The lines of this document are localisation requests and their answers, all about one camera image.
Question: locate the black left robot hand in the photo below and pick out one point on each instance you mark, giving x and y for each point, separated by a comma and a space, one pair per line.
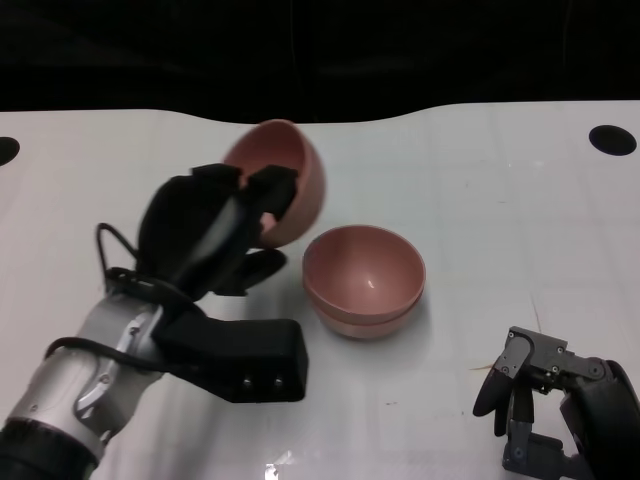
185, 230

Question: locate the pink plastic bowl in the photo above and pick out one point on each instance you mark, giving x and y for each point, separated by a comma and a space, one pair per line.
360, 265
305, 200
360, 329

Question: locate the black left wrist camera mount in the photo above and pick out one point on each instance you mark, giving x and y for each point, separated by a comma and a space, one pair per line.
250, 350

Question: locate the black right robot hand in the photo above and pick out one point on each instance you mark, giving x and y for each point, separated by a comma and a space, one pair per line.
600, 400

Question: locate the black round table grommet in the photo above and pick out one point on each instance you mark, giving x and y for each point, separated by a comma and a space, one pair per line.
612, 140
7, 150

